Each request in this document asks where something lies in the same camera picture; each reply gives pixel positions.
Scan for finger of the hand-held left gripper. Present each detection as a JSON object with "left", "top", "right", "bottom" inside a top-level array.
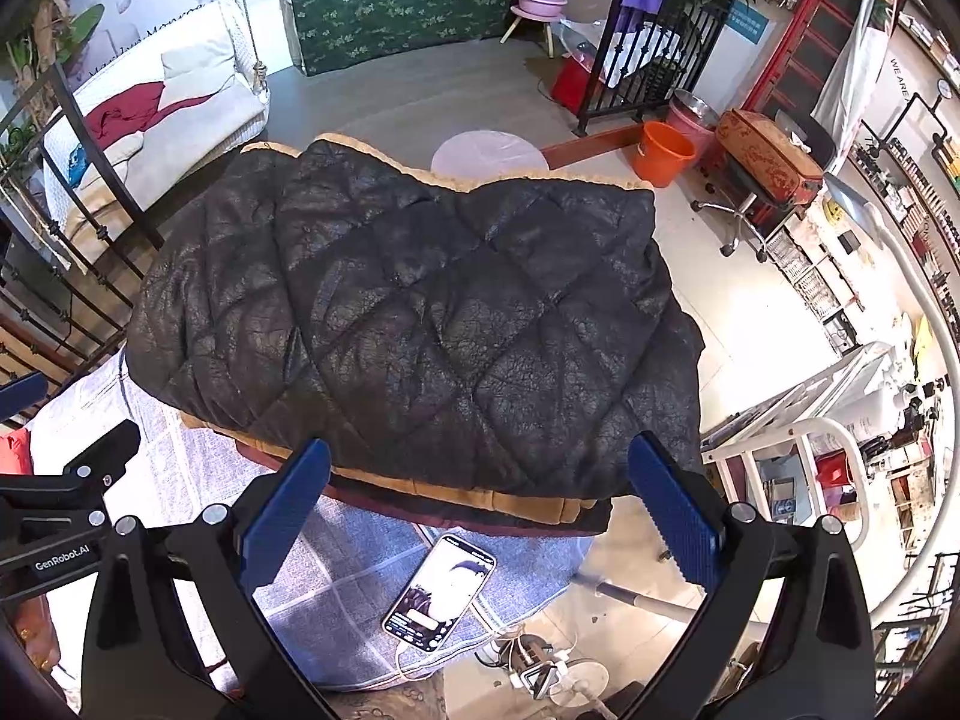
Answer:
[
  {"left": 0, "top": 420, "right": 142, "bottom": 500},
  {"left": 0, "top": 373, "right": 48, "bottom": 421}
]

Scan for pink bucket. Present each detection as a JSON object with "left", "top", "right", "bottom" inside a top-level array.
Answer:
[{"left": 666, "top": 94, "right": 721, "bottom": 158}]

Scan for red down jacket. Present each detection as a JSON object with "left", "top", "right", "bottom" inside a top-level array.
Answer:
[{"left": 0, "top": 427, "right": 35, "bottom": 477}]

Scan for light blue checked blanket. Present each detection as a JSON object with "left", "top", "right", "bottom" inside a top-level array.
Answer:
[{"left": 30, "top": 349, "right": 601, "bottom": 695}]

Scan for steel basin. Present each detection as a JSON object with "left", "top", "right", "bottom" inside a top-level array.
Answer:
[{"left": 671, "top": 88, "right": 721, "bottom": 117}]

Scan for white curved tube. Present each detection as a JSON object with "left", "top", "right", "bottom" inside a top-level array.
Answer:
[{"left": 825, "top": 172, "right": 960, "bottom": 623}]

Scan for red cloth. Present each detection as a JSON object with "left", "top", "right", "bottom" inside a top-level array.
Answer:
[{"left": 84, "top": 81, "right": 218, "bottom": 147}]

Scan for green patterned counter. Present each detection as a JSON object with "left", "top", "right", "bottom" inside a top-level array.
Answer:
[{"left": 279, "top": 0, "right": 567, "bottom": 77}]

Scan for round white stool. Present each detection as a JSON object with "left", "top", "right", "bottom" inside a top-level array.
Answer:
[{"left": 431, "top": 130, "right": 552, "bottom": 179}]

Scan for green climbing plant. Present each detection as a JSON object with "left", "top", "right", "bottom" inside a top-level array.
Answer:
[{"left": 0, "top": 4, "right": 106, "bottom": 87}]

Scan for white metal cart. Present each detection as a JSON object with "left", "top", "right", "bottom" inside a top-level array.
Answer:
[{"left": 705, "top": 341, "right": 908, "bottom": 533}]

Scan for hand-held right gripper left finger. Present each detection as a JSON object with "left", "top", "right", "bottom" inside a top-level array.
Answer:
[{"left": 79, "top": 437, "right": 335, "bottom": 720}]

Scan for black quilted jacket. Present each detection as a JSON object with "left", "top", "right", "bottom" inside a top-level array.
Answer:
[{"left": 124, "top": 133, "right": 706, "bottom": 537}]

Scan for wall shelves with small items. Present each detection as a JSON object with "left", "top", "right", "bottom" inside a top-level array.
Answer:
[{"left": 855, "top": 127, "right": 960, "bottom": 331}]

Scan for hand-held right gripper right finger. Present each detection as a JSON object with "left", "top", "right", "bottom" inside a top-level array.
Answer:
[{"left": 626, "top": 431, "right": 878, "bottom": 720}]

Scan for wooden leg stool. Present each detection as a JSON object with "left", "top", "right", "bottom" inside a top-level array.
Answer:
[{"left": 499, "top": 6, "right": 560, "bottom": 57}]

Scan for red box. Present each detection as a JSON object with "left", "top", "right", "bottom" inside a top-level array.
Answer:
[{"left": 551, "top": 56, "right": 601, "bottom": 110}]

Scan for red door frame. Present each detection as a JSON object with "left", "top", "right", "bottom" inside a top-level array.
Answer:
[{"left": 739, "top": 0, "right": 893, "bottom": 121}]

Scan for black office chair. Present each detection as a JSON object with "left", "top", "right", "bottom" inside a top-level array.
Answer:
[{"left": 690, "top": 112, "right": 837, "bottom": 263}]

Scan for white hanging garment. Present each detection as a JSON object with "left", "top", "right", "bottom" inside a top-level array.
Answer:
[{"left": 814, "top": 0, "right": 901, "bottom": 158}]

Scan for white charging cable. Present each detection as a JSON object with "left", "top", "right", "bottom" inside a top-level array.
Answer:
[{"left": 394, "top": 600, "right": 578, "bottom": 683}]

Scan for smartphone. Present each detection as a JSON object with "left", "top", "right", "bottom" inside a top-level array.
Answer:
[{"left": 381, "top": 532, "right": 498, "bottom": 653}]

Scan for black iron railing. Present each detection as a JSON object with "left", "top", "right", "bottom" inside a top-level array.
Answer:
[
  {"left": 0, "top": 64, "right": 166, "bottom": 398},
  {"left": 576, "top": 0, "right": 732, "bottom": 137}
]

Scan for orange bucket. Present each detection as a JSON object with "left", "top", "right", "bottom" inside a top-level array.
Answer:
[{"left": 628, "top": 120, "right": 698, "bottom": 188}]

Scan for white swing sofa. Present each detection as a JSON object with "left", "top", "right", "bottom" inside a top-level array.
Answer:
[{"left": 41, "top": 0, "right": 271, "bottom": 241}]

